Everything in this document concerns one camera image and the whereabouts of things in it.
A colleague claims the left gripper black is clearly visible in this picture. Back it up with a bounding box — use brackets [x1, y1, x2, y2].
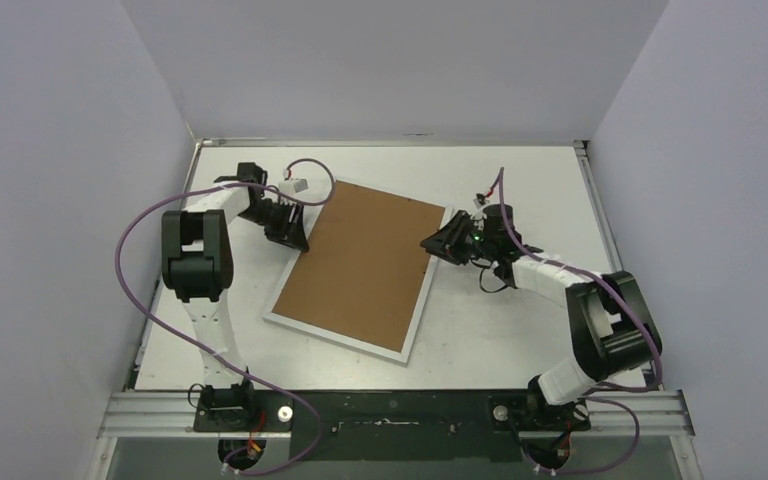
[239, 200, 309, 252]

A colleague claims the white picture frame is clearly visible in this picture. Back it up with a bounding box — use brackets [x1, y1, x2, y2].
[263, 177, 454, 366]

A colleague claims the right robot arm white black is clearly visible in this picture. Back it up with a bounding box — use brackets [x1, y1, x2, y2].
[420, 204, 662, 430]

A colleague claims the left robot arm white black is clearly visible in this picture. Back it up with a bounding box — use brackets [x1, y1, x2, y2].
[161, 162, 309, 432]

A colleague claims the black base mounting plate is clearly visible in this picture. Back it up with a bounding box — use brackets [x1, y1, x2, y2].
[191, 388, 591, 469]

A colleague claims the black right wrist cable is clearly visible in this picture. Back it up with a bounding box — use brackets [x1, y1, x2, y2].
[477, 264, 515, 295]

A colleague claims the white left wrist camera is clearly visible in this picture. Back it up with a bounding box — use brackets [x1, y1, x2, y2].
[277, 177, 309, 198]

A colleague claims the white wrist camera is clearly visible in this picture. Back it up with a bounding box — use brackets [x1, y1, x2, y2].
[277, 177, 309, 198]
[473, 190, 494, 211]

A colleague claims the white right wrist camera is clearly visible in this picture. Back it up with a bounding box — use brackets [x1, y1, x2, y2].
[473, 190, 494, 211]

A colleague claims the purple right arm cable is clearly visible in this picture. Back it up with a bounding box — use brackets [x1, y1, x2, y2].
[495, 166, 665, 477]

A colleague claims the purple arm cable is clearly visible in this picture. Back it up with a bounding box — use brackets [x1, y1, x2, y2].
[114, 157, 338, 478]
[495, 166, 665, 477]

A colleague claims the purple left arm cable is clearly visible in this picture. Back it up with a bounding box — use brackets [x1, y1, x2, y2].
[114, 157, 338, 478]

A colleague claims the aluminium front rail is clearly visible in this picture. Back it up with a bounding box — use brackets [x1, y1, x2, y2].
[98, 391, 695, 438]

